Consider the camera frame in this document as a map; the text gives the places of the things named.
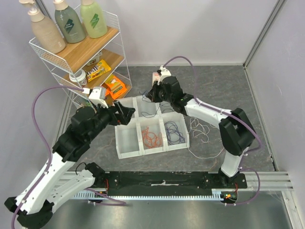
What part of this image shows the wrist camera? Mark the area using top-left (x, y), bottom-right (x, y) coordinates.
top-left (89, 87), bottom-right (108, 108)
top-left (157, 66), bottom-right (172, 84)

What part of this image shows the white wire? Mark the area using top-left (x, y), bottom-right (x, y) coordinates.
top-left (187, 116), bottom-right (226, 160)

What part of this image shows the orange yellow snack box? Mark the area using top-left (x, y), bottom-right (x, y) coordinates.
top-left (102, 74), bottom-right (127, 100)

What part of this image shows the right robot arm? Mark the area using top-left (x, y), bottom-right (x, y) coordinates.
top-left (147, 76), bottom-right (257, 188)

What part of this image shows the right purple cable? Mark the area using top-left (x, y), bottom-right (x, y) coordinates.
top-left (163, 56), bottom-right (263, 206)

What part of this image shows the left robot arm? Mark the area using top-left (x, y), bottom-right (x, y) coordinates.
top-left (4, 101), bottom-right (135, 229)

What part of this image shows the white paper cup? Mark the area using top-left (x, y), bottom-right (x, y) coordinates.
top-left (69, 69), bottom-right (88, 86)

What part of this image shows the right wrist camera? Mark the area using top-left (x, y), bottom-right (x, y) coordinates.
top-left (157, 66), bottom-right (172, 84)

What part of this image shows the light green pump bottle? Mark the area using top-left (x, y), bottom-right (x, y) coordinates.
top-left (80, 0), bottom-right (107, 38)

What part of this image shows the white compartment tray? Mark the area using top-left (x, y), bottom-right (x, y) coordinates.
top-left (115, 96), bottom-right (190, 159)

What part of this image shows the dark green pump bottle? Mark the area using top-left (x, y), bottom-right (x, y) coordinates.
top-left (53, 0), bottom-right (86, 43)

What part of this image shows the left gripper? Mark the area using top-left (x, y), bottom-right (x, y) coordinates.
top-left (87, 99), bottom-right (136, 141)

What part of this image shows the beige pump bottle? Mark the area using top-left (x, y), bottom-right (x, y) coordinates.
top-left (19, 0), bottom-right (66, 54)

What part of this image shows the yellow candy bag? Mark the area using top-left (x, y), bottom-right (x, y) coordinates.
top-left (86, 59), bottom-right (111, 83)

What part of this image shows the white tub on shelf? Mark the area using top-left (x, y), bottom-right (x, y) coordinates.
top-left (86, 52), bottom-right (102, 66)

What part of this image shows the white wire shelf rack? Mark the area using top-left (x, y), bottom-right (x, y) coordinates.
top-left (28, 3), bottom-right (133, 124)

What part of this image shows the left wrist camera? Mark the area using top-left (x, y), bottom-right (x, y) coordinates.
top-left (89, 87), bottom-right (108, 108)

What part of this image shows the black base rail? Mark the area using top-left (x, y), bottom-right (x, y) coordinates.
top-left (76, 170), bottom-right (246, 197)

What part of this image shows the orange wire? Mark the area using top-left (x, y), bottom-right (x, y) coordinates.
top-left (141, 125), bottom-right (164, 150)

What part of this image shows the slotted cable duct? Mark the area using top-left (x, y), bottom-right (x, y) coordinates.
top-left (71, 190), bottom-right (224, 201)

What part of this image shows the white sponge box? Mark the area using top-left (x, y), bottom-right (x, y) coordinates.
top-left (152, 72), bottom-right (160, 86)

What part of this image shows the black wire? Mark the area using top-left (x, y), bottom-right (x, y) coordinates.
top-left (159, 102), bottom-right (176, 113)

